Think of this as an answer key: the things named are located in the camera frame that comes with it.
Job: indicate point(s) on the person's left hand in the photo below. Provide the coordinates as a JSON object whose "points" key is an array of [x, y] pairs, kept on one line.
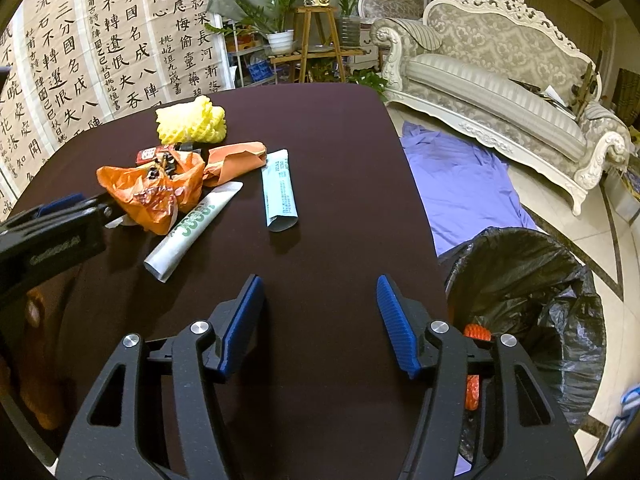
{"points": [[42, 360]]}

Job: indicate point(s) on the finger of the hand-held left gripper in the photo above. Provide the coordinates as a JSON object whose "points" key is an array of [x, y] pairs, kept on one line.
{"points": [[60, 206], [105, 210]]}

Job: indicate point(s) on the purple cloth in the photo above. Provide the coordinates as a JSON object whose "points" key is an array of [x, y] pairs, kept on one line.
{"points": [[460, 185]]}

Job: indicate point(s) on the tall plant grey pot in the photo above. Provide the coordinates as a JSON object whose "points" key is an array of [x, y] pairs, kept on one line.
{"points": [[350, 5]]}

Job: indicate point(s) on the white tube green print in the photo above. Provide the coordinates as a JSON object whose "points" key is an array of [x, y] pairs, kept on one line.
{"points": [[185, 230]]}

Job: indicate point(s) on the red label small bottle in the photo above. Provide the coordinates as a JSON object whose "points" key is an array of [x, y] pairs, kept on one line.
{"points": [[150, 155]]}

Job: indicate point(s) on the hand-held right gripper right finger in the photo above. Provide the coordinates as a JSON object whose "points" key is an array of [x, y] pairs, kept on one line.
{"points": [[397, 325]]}

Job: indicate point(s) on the potted plant white pot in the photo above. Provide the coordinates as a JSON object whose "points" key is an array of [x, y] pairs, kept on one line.
{"points": [[280, 42]]}

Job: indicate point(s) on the orange paper wrapper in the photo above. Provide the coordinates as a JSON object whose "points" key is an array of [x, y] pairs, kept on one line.
{"points": [[235, 157]]}

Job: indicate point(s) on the blue crate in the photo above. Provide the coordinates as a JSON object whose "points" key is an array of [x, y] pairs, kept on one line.
{"points": [[260, 70]]}

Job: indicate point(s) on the yellow foam net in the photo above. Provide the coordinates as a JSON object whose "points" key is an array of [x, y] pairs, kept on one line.
{"points": [[190, 120]]}

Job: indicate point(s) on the leafy floor plant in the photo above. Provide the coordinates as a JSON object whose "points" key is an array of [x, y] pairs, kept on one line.
{"points": [[367, 82]]}

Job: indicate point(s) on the metal shelf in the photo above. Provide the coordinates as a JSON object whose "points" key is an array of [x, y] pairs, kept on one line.
{"points": [[240, 70]]}

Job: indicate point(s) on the wooden object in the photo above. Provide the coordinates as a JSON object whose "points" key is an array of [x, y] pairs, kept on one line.
{"points": [[587, 85]]}

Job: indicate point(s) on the orange plastic bag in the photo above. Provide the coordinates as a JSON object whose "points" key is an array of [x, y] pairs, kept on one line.
{"points": [[145, 195]]}

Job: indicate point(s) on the calligraphy paper sheet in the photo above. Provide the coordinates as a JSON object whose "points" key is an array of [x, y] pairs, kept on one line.
{"points": [[125, 45], [60, 70], [185, 25], [17, 125]]}

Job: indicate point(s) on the wooden plant stand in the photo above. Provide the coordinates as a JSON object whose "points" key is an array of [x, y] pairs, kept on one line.
{"points": [[320, 50]]}

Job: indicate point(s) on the red foam net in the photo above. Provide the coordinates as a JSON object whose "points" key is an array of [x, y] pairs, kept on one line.
{"points": [[475, 332]]}

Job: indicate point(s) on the black trash bag bin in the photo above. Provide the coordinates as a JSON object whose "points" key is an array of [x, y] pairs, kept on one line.
{"points": [[525, 270]]}

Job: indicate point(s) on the pile of papers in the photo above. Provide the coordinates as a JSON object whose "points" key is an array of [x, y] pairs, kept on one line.
{"points": [[547, 97]]}

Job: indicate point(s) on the ornate white sofa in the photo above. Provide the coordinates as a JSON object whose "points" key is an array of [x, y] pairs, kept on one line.
{"points": [[475, 90]]}

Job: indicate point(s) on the blue white striped cloth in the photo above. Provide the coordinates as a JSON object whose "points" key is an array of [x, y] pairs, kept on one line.
{"points": [[622, 420]]}

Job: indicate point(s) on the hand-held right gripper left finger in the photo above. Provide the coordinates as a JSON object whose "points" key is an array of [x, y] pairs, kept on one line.
{"points": [[245, 320]]}

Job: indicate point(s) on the dark framed board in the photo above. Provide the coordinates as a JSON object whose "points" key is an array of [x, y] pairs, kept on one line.
{"points": [[627, 95]]}

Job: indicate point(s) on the light blue packet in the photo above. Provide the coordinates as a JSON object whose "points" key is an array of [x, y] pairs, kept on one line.
{"points": [[280, 190]]}

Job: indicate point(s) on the ornate armchair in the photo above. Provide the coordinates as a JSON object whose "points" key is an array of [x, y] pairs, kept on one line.
{"points": [[392, 2]]}

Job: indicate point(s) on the white side cabinet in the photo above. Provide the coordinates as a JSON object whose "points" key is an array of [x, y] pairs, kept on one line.
{"points": [[362, 60]]}

